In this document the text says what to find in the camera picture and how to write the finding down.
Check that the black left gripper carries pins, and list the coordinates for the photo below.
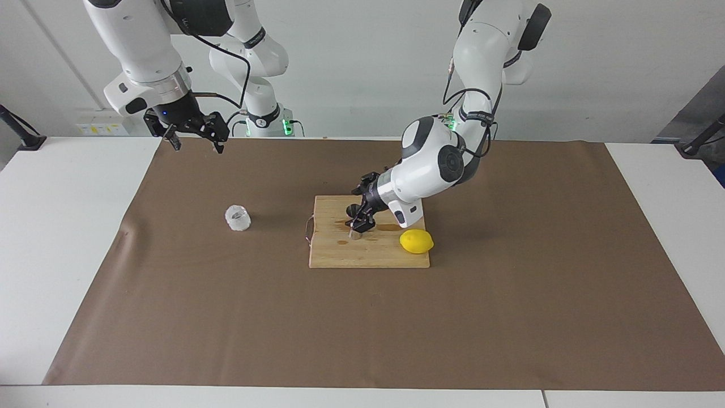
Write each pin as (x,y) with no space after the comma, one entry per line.
(374,195)

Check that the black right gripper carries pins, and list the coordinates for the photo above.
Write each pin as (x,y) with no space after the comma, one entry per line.
(180,114)

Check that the steel cocktail jigger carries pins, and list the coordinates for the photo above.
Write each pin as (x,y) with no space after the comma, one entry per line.
(355,234)

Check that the clear textured glass cup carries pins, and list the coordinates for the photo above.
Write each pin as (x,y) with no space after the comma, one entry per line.
(238,220)

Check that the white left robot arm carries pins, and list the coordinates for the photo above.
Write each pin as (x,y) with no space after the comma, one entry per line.
(436,164)

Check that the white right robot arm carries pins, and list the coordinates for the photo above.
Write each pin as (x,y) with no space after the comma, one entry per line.
(141,39)

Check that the wooden cutting board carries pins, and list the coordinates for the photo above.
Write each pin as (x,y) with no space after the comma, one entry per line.
(362,255)

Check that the yellow lemon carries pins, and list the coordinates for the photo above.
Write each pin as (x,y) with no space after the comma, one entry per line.
(416,242)

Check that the black clamp stand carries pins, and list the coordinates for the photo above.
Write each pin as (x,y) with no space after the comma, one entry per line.
(31,141)
(694,148)

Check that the brown table mat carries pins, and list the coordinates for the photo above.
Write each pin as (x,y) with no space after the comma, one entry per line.
(226,317)

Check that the white wall socket strip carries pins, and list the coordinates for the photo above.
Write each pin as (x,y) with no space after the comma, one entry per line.
(102,122)

